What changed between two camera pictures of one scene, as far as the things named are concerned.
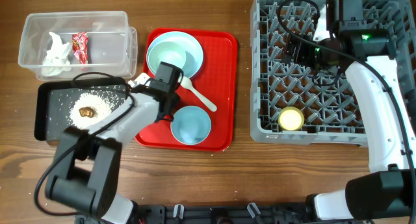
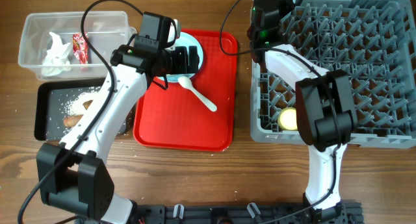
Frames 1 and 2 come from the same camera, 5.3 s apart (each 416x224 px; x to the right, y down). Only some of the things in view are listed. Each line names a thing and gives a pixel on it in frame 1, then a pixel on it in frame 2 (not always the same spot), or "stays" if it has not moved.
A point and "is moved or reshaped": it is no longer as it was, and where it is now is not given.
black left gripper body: (176, 99) → (168, 65)
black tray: (59, 104) stays
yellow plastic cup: (291, 118) stays
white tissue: (56, 61) stays
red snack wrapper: (80, 44) stays
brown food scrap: (87, 111) is moved or reshaped
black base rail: (227, 213) stays
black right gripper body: (312, 56) → (282, 7)
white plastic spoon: (186, 82) stays
